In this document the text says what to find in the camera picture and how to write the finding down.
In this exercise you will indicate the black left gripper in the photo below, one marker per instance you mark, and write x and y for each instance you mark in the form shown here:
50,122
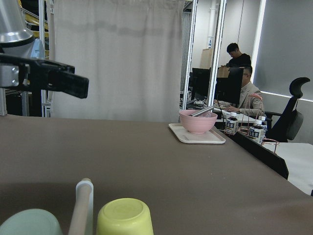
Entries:
30,74

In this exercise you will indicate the green plastic cup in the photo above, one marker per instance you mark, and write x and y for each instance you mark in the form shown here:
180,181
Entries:
31,222

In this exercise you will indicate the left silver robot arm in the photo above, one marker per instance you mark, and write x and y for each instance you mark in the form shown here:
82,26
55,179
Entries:
15,37

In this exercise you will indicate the yellow plastic cup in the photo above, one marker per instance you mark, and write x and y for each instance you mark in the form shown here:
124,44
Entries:
124,216

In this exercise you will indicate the white curtain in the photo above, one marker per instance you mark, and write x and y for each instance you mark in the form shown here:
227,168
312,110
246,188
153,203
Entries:
130,51

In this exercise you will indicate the pink bowl with ice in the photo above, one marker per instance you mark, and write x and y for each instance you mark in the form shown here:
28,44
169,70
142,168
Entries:
197,125

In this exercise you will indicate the metal scoop in bowl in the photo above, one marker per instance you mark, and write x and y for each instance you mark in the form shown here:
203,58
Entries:
202,111

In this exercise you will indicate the cream plastic tray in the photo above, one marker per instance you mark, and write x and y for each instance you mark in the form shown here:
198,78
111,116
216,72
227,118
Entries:
209,137

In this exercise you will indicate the tea bottle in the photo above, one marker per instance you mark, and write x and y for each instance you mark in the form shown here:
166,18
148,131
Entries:
231,125
256,132

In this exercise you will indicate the standing person in black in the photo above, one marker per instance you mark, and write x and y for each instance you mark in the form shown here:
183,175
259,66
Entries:
238,59

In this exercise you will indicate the person in beige jacket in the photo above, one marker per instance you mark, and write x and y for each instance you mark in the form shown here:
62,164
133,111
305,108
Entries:
246,88

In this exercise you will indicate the black office chair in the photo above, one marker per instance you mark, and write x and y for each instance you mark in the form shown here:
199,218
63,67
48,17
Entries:
285,126

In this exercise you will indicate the white wire cup rack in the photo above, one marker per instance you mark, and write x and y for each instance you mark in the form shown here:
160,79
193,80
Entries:
82,217

